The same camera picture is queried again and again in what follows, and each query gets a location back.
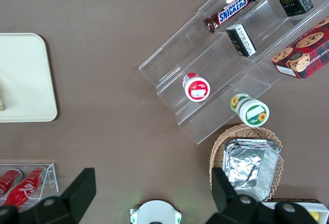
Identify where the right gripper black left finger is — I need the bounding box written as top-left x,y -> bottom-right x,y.
33,167 -> 97,224

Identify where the beige plastic tray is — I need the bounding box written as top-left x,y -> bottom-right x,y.
0,32 -> 58,123

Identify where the Snickers chocolate bar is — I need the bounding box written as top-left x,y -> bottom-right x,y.
203,0 -> 257,34

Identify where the clear acrylic stepped shelf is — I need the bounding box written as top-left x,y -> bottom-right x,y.
138,0 -> 329,145

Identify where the clear acrylic bottle rack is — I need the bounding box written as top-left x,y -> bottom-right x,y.
0,162 -> 59,207

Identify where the red tartan cookie box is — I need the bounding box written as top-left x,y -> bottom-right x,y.
271,15 -> 329,80

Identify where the green lid yogurt cup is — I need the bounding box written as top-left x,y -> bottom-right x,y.
230,92 -> 270,127

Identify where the white rectangular plastic bin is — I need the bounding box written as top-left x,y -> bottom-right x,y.
262,199 -> 329,224

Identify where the oval tan wicker basket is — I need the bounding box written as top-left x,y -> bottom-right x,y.
209,123 -> 284,201

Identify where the red cola bottle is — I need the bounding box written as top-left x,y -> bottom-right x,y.
2,167 -> 47,207
0,169 -> 24,199

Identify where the aluminium foil tray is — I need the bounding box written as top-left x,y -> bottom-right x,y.
222,138 -> 282,201

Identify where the red lid yogurt cup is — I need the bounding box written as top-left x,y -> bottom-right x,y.
182,72 -> 211,102

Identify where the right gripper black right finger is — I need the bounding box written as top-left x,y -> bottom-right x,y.
208,167 -> 273,224

